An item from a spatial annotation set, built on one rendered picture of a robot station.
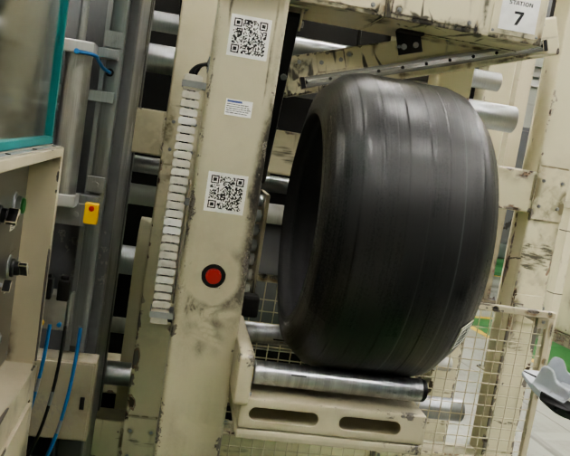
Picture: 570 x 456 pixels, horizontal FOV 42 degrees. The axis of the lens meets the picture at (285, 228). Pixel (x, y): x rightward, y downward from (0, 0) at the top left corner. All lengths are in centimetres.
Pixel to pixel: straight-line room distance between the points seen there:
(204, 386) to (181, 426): 9
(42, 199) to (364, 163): 54
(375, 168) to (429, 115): 17
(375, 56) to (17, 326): 104
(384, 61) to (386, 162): 64
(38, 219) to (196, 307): 35
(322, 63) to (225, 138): 50
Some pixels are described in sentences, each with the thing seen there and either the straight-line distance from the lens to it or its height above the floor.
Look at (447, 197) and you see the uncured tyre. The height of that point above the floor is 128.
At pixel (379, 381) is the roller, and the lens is 146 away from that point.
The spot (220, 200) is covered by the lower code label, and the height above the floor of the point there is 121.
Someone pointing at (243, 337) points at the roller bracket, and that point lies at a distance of 147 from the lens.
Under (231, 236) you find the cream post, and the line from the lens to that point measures 142.
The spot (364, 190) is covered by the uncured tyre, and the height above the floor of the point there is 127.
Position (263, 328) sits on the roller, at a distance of 168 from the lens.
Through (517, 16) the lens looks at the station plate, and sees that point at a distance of 184.
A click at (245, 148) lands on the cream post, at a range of 141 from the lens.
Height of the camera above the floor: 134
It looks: 7 degrees down
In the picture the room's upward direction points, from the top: 9 degrees clockwise
